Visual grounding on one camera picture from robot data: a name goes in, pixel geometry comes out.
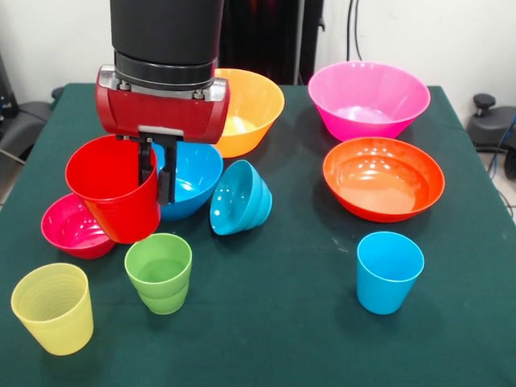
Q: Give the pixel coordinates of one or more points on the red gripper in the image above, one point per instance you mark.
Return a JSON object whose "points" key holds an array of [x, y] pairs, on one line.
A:
{"points": [[161, 115]]}

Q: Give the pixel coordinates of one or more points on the red cup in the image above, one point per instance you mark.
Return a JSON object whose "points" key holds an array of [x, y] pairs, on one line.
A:
{"points": [[121, 217]]}

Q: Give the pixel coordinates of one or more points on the small light blue bowl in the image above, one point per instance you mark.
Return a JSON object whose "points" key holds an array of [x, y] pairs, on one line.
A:
{"points": [[242, 201]]}

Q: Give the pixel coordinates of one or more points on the green cup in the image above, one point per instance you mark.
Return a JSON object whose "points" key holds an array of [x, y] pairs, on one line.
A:
{"points": [[159, 278]]}

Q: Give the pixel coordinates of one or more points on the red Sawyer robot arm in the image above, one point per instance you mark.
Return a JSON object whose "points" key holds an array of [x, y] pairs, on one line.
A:
{"points": [[165, 32]]}

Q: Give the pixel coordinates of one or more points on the medium blue bowl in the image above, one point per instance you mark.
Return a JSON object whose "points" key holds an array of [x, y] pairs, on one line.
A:
{"points": [[197, 177]]}

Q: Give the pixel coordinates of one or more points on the small crimson bowl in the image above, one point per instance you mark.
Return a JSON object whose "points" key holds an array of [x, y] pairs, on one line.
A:
{"points": [[68, 230]]}

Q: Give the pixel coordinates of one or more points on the large orange bowl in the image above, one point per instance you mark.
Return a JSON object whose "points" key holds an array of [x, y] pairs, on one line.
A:
{"points": [[254, 101]]}

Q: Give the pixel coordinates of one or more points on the black chair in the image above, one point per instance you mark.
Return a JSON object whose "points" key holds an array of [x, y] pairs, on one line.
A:
{"points": [[488, 129], [24, 121]]}

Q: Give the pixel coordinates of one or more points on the yellow cup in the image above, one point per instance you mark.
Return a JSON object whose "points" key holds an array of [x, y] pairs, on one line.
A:
{"points": [[52, 314]]}

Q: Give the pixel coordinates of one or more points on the dark green table cloth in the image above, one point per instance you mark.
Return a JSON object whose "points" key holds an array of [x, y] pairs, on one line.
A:
{"points": [[242, 354]]}

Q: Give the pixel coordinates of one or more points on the shallow red-orange bowl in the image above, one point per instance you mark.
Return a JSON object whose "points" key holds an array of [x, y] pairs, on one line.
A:
{"points": [[383, 177]]}

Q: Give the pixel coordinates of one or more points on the large pink bowl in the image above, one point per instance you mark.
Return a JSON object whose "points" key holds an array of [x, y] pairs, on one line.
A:
{"points": [[375, 92]]}

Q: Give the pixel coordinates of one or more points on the blue cup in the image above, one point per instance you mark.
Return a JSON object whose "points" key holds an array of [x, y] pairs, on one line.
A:
{"points": [[387, 286]]}

